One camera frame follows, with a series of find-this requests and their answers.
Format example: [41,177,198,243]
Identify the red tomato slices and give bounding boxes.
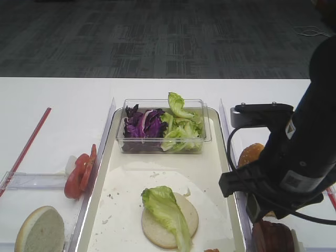
[64,144,97,199]

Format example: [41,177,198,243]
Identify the left red tape strip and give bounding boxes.
[0,107,51,196]

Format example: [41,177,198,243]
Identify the clear plastic salad container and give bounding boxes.
[115,99,212,154]

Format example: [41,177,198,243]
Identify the clear acrylic divider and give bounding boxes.
[64,99,116,251]
[219,99,256,251]

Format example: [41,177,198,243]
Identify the left clear acrylic divider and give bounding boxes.
[64,99,116,251]

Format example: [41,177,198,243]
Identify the stack of meat patties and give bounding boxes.
[252,220,295,252]

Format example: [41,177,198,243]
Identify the white metal serving tray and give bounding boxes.
[79,109,245,251]

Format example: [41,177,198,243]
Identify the left upper clear holder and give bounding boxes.
[1,172,67,191]

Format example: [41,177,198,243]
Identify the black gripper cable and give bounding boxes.
[226,127,336,226]

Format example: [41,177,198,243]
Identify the white stopper beside patties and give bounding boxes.
[291,229,305,252]

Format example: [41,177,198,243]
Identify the green lettuce pile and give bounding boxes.
[161,92,204,153]

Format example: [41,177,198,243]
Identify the green lettuce leaf on bun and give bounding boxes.
[141,186,192,251]

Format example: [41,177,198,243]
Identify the white cable on floor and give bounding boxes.
[293,25,331,38]

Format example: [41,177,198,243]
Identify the orange crumb on tray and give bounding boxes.
[204,248,219,252]

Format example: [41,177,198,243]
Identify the purple cabbage leaves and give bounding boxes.
[122,104,168,153]

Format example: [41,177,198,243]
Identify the white onion piece left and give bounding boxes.
[65,155,77,176]

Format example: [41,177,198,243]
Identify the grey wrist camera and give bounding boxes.
[230,102,293,131]

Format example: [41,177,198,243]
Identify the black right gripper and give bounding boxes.
[218,157,324,223]

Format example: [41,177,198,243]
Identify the right clear acrylic divider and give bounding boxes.
[219,99,256,251]

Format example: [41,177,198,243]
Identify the sesame bun tops stack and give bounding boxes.
[238,143,264,168]

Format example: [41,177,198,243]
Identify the red tape strip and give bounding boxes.
[326,186,336,210]
[0,107,51,196]

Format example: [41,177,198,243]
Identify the right red tape strip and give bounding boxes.
[326,186,336,210]

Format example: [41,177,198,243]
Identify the bottom bun slice on tray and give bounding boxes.
[141,192,199,249]

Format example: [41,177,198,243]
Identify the white bun half left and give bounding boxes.
[14,206,65,251]

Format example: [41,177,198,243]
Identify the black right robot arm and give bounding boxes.
[219,36,335,225]

